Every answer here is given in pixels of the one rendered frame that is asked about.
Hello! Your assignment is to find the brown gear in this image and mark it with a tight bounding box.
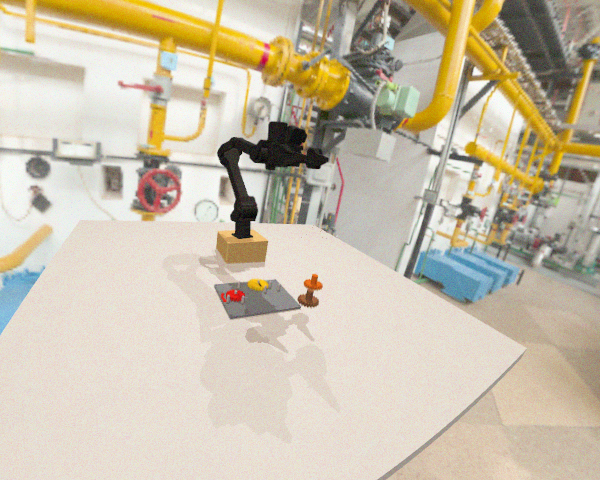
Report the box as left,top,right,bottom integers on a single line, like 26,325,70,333
297,289,319,307

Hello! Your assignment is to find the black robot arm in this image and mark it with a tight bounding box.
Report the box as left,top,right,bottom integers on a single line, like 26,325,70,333
217,121,307,239

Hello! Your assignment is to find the red gear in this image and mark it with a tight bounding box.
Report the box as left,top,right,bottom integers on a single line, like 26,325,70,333
226,290,245,301

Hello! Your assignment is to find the orange gear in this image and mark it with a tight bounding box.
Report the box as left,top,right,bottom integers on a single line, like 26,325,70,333
304,274,323,291

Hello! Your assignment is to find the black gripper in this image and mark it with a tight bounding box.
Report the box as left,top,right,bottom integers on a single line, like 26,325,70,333
268,143,328,169

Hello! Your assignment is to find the yellow gear with black stripe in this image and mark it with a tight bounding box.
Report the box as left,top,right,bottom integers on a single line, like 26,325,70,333
248,279,268,291

